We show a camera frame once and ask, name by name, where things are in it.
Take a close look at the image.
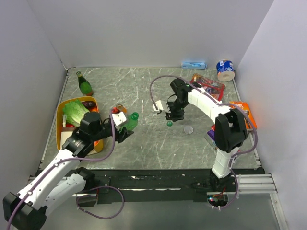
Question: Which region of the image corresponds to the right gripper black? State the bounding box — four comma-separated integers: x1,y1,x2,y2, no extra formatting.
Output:
163,98,188,123

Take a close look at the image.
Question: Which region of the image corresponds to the clear plastic lid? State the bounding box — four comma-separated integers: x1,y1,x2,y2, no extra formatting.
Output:
184,126,194,135

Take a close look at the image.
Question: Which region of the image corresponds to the orange razor package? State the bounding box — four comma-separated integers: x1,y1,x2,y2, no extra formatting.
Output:
230,101,257,131

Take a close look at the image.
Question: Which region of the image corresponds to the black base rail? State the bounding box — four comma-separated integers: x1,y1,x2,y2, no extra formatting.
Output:
57,169,240,204

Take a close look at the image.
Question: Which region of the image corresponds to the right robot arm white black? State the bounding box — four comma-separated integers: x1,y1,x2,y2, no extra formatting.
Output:
166,78,247,191

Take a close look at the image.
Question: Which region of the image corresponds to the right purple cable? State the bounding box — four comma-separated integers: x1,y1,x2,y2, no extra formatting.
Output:
149,75,259,159

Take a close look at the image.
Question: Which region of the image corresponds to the toilet paper roll blue wrap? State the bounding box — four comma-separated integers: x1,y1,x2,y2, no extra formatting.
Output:
216,59,235,82

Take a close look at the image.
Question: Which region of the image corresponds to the purple chocolate bar box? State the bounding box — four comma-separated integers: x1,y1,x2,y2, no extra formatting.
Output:
204,125,217,150

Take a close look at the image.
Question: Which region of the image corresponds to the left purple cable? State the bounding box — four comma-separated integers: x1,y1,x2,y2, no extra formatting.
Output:
5,107,120,230

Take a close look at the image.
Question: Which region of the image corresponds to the yellow plastic basket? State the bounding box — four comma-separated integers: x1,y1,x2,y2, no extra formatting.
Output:
56,96,104,155

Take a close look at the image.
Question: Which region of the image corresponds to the red snack bag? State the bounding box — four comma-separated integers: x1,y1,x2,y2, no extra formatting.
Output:
190,73,226,101

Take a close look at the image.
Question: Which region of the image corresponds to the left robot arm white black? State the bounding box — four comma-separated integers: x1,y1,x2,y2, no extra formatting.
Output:
3,112,133,230

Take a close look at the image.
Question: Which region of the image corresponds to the green bottle cap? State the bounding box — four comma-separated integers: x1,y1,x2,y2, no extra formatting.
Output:
167,121,173,127

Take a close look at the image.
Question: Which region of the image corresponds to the green lettuce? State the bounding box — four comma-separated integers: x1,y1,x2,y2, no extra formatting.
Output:
63,99,90,127

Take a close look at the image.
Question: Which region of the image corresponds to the aluminium frame rail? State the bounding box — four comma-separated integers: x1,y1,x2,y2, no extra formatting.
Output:
206,174,278,195

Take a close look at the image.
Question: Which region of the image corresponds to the dark green glass bottle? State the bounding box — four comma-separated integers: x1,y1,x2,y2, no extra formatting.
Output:
76,71,94,96

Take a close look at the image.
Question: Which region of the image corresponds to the green plastic bottle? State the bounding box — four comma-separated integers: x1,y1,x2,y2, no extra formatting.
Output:
119,112,139,133

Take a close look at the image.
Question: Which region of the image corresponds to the orange juice bottle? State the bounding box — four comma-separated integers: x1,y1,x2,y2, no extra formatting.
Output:
116,104,127,114

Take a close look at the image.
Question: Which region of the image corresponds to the purple cable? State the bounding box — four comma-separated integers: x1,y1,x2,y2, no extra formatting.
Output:
5,107,120,230
149,75,259,159

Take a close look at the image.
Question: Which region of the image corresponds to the blue tissue pack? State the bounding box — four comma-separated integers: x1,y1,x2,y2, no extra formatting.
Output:
181,62,208,70

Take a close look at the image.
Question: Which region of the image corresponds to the purple eggplant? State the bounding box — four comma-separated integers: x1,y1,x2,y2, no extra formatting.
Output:
82,101,96,109

